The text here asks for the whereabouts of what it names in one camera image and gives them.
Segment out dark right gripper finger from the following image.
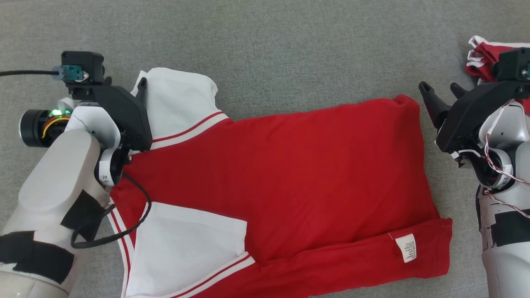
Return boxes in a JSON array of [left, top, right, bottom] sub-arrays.
[[450, 83, 469, 100], [419, 82, 451, 130]]

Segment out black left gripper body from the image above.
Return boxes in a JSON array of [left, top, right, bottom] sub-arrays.
[[93, 85, 153, 152]]

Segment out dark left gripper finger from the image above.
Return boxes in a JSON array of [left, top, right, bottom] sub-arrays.
[[136, 77, 149, 105]]

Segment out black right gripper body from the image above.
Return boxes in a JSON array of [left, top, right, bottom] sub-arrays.
[[435, 81, 530, 154]]

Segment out red shorts white stripe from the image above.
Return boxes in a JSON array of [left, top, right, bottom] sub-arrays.
[[466, 36, 530, 114]]

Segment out red shirt white sleeves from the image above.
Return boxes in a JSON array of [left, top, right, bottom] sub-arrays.
[[108, 67, 453, 298]]

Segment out red white twisted wire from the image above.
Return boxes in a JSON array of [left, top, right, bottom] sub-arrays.
[[482, 99, 530, 218]]

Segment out thin black looped cable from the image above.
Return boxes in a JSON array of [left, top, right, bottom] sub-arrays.
[[70, 173, 152, 249]]

